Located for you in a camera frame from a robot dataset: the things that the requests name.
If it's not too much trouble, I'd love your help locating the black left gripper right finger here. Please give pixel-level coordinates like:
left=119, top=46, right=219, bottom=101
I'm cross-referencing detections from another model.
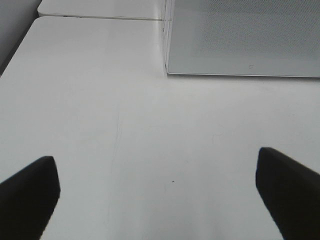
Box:
left=255, top=147, right=320, bottom=240

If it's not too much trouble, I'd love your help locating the white microwave oven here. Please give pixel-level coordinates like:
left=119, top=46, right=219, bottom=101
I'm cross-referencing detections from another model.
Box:
left=159, top=0, right=320, bottom=78

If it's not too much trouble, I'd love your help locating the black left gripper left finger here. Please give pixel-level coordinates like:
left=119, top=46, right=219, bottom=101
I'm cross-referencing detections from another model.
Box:
left=0, top=156, right=61, bottom=240

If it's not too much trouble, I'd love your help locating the white microwave door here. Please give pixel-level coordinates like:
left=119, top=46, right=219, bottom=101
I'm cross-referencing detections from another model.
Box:
left=165, top=0, right=320, bottom=78

